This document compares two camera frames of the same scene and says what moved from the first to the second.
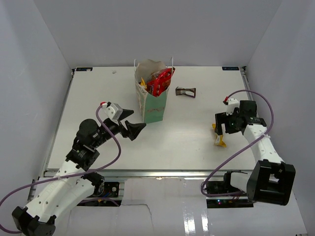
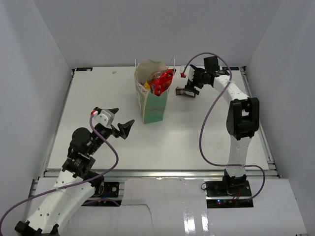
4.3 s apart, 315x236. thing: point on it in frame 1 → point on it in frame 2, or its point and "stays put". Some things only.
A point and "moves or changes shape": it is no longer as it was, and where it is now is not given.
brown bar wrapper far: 190,92 stays put
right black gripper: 223,118 → 190,85
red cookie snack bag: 160,81 moves or changes shape
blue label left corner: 83,69 stays put
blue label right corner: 230,68 stays put
